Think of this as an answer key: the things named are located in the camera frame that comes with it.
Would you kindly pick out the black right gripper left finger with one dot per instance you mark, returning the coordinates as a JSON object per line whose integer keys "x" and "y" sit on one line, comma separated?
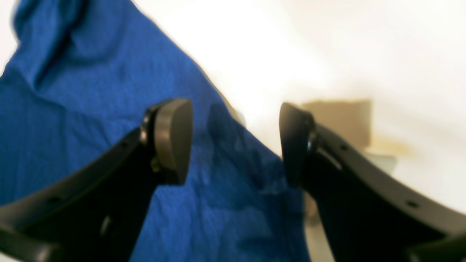
{"x": 96, "y": 214}

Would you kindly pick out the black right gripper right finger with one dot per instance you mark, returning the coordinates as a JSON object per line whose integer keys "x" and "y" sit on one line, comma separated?
{"x": 367, "y": 215}

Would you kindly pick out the blue t-shirt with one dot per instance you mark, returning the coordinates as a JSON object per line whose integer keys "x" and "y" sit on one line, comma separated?
{"x": 81, "y": 78}

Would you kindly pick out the orange white box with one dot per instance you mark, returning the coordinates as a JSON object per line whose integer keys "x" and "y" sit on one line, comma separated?
{"x": 351, "y": 119}

